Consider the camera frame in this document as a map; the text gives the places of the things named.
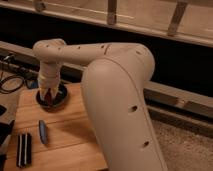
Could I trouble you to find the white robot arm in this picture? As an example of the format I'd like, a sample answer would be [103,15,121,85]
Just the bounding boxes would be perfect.
[33,39,168,171]

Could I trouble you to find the blue cloth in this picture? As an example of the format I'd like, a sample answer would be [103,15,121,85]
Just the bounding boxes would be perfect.
[39,120,48,144]

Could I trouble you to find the black cable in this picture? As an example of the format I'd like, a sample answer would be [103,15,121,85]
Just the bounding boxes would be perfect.
[0,61,28,95]

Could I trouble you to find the black ceramic bowl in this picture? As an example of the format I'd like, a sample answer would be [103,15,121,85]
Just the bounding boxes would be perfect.
[36,84,68,108]

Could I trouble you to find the black white striped block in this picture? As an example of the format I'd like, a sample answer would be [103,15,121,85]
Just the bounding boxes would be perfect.
[16,133,32,168]

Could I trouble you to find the blue object behind table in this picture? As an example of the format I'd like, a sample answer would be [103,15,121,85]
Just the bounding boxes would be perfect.
[28,78,38,89]

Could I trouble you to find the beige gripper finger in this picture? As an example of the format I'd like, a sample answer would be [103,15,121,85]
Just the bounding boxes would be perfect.
[51,86,59,99]
[39,88,47,100]

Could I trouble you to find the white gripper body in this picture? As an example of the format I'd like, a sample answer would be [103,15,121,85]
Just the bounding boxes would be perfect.
[38,63,61,89]

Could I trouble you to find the wooden cutting board table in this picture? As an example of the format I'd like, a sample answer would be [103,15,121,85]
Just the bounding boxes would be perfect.
[4,83,107,171]

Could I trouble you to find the black object at left edge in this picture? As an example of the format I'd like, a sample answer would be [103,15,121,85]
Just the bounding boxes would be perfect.
[0,104,15,171]

